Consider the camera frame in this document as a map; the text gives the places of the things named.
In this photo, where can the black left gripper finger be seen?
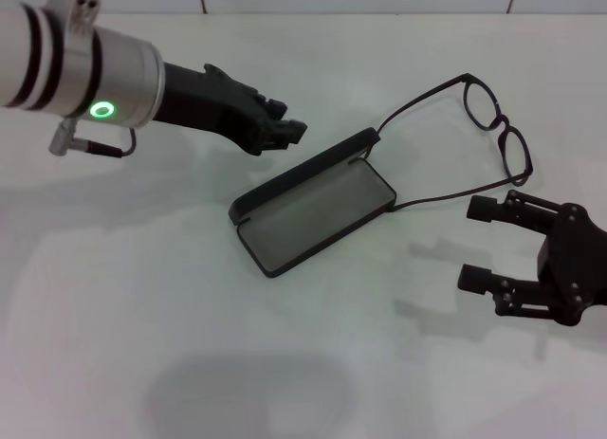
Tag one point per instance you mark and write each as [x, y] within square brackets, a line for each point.
[274, 109]
[287, 133]

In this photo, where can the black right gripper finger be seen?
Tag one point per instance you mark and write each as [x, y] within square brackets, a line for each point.
[474, 278]
[481, 209]

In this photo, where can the black round-lens glasses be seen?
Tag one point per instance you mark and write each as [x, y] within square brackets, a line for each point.
[502, 124]

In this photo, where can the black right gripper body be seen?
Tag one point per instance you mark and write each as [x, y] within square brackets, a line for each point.
[578, 263]

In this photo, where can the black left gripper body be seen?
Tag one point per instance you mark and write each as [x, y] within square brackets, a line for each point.
[208, 102]

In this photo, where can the black glasses case grey lining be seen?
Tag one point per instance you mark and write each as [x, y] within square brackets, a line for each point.
[313, 216]

